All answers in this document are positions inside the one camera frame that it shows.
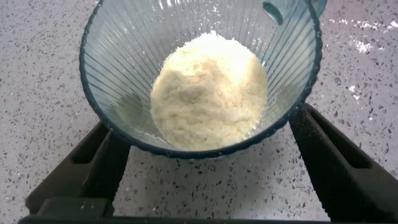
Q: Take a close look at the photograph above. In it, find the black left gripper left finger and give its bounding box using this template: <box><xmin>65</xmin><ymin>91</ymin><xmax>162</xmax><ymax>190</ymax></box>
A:
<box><xmin>25</xmin><ymin>121</ymin><xmax>131</xmax><ymax>218</ymax></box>

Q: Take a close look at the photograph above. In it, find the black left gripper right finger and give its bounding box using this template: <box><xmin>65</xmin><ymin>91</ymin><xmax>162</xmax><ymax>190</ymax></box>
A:
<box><xmin>288</xmin><ymin>103</ymin><xmax>398</xmax><ymax>223</ymax></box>

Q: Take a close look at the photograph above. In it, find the clear ribbed glass mug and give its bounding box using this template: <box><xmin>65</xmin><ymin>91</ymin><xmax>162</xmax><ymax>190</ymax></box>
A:
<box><xmin>78</xmin><ymin>0</ymin><xmax>328</xmax><ymax>160</ymax></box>

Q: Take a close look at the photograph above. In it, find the white powder heap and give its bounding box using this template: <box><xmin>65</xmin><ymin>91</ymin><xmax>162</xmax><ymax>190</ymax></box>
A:
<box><xmin>149</xmin><ymin>30</ymin><xmax>269</xmax><ymax>152</ymax></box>

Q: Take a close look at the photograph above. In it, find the spilled powder streak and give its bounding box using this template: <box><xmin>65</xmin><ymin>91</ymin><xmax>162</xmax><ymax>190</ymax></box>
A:
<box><xmin>326</xmin><ymin>18</ymin><xmax>398</xmax><ymax>54</ymax></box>

